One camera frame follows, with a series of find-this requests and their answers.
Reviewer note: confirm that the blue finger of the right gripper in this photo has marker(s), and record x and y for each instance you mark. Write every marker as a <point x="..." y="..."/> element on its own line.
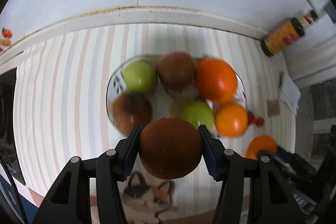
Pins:
<point x="281" y="159"/>

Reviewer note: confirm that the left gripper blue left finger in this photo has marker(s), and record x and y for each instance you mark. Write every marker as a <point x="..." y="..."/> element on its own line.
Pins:
<point x="127" y="151"/>

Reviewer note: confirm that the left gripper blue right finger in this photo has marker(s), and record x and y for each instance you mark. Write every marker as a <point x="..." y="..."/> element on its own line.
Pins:
<point x="213" y="155"/>

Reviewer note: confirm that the orange front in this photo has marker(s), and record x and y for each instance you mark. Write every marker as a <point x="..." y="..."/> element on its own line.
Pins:
<point x="261" y="143"/>

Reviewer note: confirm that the green apple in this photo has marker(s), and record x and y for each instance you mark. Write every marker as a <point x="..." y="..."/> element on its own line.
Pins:
<point x="197" y="113"/>
<point x="140" y="77"/>

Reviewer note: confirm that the brown round fruit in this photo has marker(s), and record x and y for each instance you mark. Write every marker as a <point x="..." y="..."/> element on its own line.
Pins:
<point x="170" y="148"/>

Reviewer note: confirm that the dark red apple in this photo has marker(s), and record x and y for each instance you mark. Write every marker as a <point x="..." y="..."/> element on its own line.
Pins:
<point x="129" y="110"/>

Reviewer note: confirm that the cherry tomato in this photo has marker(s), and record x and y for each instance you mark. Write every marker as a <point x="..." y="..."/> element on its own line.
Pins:
<point x="259" y="121"/>
<point x="251" y="118"/>

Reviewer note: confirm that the large orange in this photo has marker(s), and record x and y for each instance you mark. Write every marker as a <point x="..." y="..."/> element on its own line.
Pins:
<point x="215" y="80"/>

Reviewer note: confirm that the red yellow apple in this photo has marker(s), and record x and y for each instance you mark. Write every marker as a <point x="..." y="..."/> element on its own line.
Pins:
<point x="176" y="70"/>

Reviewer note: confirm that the small brown card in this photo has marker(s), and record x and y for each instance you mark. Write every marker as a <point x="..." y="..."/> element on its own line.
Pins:
<point x="273" y="107"/>

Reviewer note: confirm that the white floral oval plate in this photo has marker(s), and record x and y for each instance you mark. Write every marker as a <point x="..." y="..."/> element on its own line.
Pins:
<point x="164" y="101"/>

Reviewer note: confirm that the striped cat print table mat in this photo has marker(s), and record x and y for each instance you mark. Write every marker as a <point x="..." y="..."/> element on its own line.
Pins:
<point x="108" y="120"/>

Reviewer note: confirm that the black gas stove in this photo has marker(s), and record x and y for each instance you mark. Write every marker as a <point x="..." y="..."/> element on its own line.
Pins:
<point x="8" y="149"/>

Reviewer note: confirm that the dark soy sauce bottle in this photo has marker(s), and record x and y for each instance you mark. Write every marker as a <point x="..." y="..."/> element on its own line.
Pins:
<point x="287" y="33"/>

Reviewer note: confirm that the colourful wall sticker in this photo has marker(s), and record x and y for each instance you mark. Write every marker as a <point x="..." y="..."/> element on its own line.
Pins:
<point x="5" y="41"/>

